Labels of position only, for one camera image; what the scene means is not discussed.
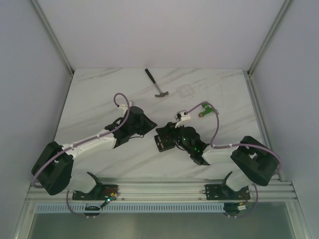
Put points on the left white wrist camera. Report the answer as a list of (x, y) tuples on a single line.
[(124, 107)]

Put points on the clear plastic fuse box cover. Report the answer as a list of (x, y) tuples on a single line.
[(185, 91)]

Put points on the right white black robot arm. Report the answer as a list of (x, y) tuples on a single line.
[(254, 162)]

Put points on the aluminium frame post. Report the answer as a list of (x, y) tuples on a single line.
[(52, 36), (270, 35)]

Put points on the grey slotted cable duct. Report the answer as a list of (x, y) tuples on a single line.
[(46, 208)]

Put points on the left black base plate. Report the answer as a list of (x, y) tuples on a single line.
[(99, 193)]

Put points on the aluminium mounting rail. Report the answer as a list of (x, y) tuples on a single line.
[(189, 190)]

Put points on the black fuse box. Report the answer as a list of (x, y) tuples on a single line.
[(164, 143)]

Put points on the claw hammer black handle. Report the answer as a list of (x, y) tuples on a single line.
[(161, 94)]

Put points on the right aluminium frame post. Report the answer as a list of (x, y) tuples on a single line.
[(270, 35)]

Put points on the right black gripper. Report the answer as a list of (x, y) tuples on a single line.
[(169, 128)]

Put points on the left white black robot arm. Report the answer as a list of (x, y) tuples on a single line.
[(54, 169)]

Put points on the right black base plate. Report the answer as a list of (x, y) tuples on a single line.
[(215, 192)]

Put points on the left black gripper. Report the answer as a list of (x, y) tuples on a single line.
[(146, 123)]

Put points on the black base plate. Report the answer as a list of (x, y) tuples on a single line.
[(99, 193), (215, 192)]

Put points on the left aluminium frame post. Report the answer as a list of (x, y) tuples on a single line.
[(52, 36)]

